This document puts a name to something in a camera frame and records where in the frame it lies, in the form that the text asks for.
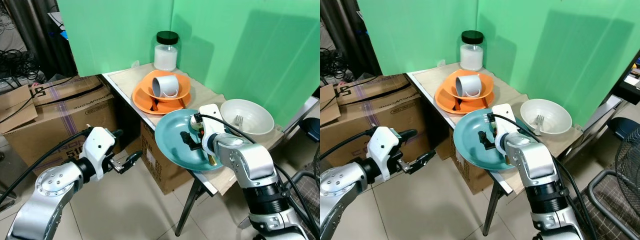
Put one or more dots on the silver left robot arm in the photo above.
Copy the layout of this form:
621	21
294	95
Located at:
47	192
345	192

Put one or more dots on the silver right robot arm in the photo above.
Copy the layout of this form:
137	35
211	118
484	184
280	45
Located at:
250	167
536	167

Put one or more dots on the teal plate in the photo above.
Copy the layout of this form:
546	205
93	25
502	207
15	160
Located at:
469	145
170	145

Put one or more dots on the small printed cardboard box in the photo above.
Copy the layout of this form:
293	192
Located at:
470	176
160	170

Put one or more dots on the brown cardboard table cover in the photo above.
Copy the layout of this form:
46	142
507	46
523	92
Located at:
210	95
506	92

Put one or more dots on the orange bowl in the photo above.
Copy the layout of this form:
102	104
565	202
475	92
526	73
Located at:
184	85
487	85

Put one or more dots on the orange plate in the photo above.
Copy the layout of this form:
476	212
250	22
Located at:
445	103
142	102

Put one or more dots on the grey mug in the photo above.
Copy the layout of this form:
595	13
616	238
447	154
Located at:
469	86
166	86

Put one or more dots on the silver fork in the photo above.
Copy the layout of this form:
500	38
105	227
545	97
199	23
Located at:
239	120
539	120

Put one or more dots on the large taped cardboard box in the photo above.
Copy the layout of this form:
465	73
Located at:
52	115
360	115

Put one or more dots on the white ribbed bowl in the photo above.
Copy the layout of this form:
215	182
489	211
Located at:
556	117
257	117

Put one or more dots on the black table leg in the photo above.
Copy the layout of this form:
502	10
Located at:
492	207
187	207

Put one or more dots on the black-lidded jar of white powder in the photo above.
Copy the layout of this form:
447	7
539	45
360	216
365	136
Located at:
165	56
471	56

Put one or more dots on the green backdrop screen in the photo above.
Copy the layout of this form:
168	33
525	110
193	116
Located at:
250	50
550	50

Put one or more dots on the dark blue stool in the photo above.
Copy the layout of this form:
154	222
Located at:
312	129
620	127

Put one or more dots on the dark curtain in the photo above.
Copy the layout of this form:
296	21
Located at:
345	25
30	25

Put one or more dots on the black desk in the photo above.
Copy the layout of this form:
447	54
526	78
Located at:
631	80

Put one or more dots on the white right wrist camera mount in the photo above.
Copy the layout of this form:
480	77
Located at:
504	120
211	122

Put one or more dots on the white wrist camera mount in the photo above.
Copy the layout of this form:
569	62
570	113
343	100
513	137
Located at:
384	146
98	145
504	120
211	122

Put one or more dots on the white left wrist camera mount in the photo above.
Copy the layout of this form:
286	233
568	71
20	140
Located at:
98	145
384	146

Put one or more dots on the metal frame woven chair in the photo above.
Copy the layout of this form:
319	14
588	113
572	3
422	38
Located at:
616	210
311	192

